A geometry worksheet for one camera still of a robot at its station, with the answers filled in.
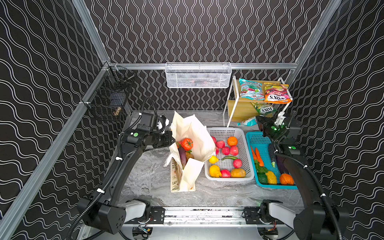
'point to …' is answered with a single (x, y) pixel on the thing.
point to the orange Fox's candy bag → (277, 93)
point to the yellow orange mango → (238, 173)
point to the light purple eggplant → (183, 154)
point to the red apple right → (233, 150)
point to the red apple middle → (220, 144)
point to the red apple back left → (214, 139)
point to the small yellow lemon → (213, 159)
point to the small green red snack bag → (250, 122)
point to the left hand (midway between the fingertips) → (178, 140)
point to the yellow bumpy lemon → (214, 171)
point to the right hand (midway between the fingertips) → (256, 115)
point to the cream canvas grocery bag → (192, 127)
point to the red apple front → (225, 173)
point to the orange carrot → (257, 156)
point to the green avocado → (262, 178)
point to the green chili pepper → (234, 158)
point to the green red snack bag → (251, 90)
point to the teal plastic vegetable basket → (257, 140)
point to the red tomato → (187, 144)
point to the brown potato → (189, 155)
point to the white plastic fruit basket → (223, 134)
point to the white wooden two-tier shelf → (248, 99)
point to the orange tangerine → (232, 141)
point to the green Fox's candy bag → (265, 109)
